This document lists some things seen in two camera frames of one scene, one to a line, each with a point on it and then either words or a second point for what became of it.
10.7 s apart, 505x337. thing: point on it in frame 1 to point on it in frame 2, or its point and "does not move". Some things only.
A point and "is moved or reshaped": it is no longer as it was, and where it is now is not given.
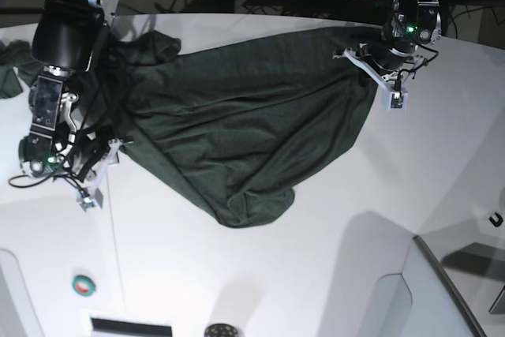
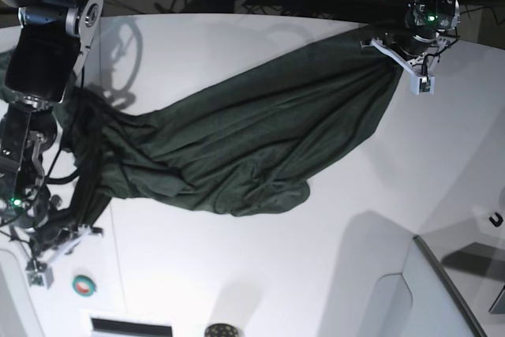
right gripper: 390,58 to 417,41
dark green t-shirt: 241,130 is moved or reshaped
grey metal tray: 475,264 does not move
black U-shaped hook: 499,221 does not move
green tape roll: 83,286 does not move
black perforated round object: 221,330 does not move
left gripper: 91,143 to 51,233
